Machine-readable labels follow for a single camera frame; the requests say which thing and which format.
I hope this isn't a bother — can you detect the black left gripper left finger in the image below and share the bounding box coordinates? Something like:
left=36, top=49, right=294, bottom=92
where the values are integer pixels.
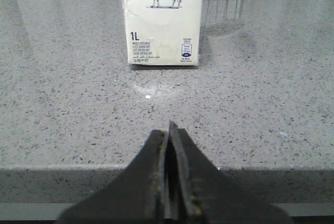
left=56, top=130, right=166, bottom=223

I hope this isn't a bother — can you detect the white milk carton with cow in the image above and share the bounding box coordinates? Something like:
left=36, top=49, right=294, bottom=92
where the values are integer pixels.
left=122, top=0, right=202, bottom=66

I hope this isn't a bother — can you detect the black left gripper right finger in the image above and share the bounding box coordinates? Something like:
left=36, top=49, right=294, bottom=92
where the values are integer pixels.
left=169, top=122, right=293, bottom=223

